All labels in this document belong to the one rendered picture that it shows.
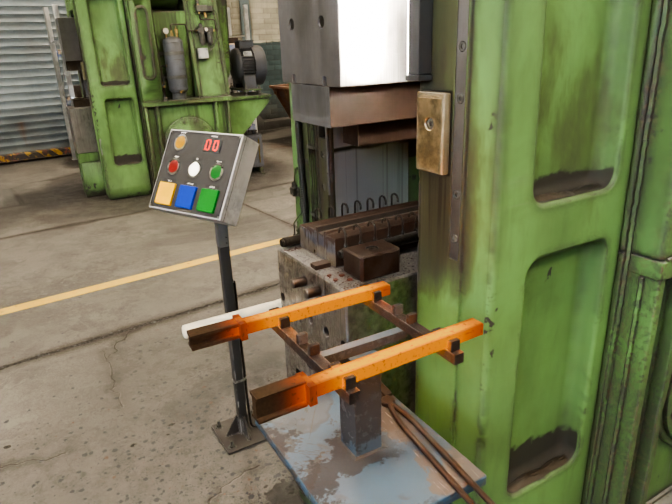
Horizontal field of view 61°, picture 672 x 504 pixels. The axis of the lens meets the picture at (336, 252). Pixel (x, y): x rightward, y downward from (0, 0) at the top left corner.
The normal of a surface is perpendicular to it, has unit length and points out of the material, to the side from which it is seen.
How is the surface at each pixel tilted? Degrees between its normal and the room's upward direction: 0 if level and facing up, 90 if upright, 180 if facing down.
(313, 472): 0
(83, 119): 90
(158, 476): 0
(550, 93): 89
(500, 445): 90
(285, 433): 0
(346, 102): 90
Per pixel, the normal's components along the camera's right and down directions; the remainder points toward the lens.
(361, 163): 0.51, 0.29
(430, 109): -0.86, 0.21
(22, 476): -0.04, -0.94
